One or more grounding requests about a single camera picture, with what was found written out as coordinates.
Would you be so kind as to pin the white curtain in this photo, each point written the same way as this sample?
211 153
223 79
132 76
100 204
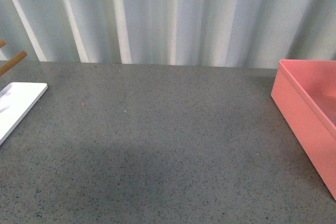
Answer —
221 33

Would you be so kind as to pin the pink plastic box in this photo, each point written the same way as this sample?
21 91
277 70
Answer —
304 92

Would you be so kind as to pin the white rack with wooden bars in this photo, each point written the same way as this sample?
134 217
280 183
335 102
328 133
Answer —
17 98

